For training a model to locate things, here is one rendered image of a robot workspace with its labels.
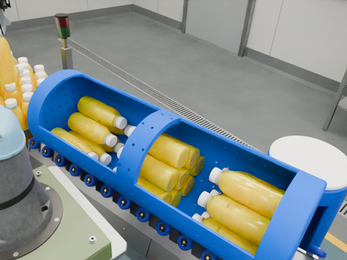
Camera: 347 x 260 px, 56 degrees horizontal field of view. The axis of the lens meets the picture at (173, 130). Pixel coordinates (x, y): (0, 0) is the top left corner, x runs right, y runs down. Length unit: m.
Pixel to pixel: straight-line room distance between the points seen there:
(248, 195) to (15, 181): 0.50
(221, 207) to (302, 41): 3.69
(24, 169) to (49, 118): 0.63
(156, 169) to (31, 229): 0.38
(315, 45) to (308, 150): 3.14
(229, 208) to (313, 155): 0.50
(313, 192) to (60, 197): 0.53
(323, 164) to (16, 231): 0.93
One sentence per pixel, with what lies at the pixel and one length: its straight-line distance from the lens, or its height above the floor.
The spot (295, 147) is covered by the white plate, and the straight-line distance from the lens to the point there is 1.23.
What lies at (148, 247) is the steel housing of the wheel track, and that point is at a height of 0.87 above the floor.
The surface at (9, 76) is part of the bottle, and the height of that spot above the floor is 1.17.
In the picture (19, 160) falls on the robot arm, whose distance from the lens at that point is 0.57.
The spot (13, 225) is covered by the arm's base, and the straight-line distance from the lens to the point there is 0.62.
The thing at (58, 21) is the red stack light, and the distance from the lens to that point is 1.67.
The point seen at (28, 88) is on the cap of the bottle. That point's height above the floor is 1.09.
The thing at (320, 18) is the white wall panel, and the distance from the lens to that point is 4.24.
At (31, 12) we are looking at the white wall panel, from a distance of 5.63.
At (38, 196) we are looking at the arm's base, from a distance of 0.65.
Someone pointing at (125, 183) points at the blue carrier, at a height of 1.10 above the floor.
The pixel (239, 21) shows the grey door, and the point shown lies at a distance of 4.77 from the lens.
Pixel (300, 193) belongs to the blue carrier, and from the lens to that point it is 0.75.
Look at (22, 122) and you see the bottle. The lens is 1.34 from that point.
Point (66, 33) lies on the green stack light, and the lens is 1.69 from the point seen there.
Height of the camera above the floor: 1.71
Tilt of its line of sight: 35 degrees down
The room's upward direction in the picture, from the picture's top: 5 degrees clockwise
